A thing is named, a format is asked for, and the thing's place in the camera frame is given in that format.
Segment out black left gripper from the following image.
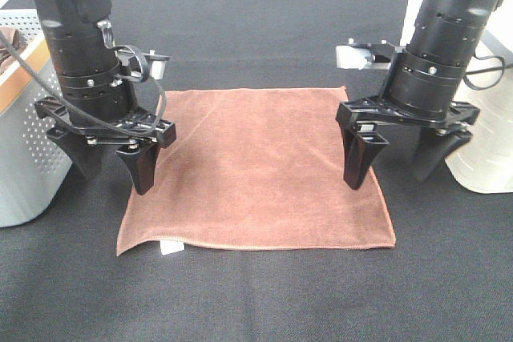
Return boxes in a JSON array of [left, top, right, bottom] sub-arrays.
[[34, 95, 177, 196]]

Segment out black table cloth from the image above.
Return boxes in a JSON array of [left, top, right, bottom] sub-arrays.
[[1, 0, 512, 341]]

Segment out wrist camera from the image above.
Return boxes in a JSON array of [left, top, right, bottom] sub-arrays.
[[117, 48, 170, 82], [335, 39, 402, 70]]

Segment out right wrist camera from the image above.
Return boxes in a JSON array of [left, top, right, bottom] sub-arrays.
[[335, 39, 402, 70]]

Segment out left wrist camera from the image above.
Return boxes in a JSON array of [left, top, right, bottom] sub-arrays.
[[117, 48, 170, 82]]

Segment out white basket with grey rim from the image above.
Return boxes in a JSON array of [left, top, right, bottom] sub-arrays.
[[400, 0, 513, 194]]

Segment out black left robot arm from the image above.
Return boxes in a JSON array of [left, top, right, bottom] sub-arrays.
[[34, 0, 176, 195]]

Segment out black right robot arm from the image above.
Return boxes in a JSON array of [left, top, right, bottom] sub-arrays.
[[336, 0, 503, 190]]

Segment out brown microfibre towel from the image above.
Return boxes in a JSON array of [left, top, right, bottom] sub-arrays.
[[116, 87, 396, 253]]

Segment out brown towels in basket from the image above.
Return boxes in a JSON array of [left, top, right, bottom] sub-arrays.
[[0, 26, 29, 77]]

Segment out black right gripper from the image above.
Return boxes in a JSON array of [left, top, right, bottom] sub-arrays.
[[336, 96, 480, 190]]

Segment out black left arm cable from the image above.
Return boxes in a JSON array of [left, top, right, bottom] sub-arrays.
[[0, 31, 168, 138]]

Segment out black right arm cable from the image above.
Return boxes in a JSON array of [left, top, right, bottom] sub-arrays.
[[463, 43, 505, 91]]

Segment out grey perforated laundry basket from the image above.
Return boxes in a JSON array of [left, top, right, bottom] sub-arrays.
[[1, 9, 71, 227]]

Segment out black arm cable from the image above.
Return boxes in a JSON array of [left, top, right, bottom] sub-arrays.
[[463, 43, 505, 91], [0, 31, 168, 138]]

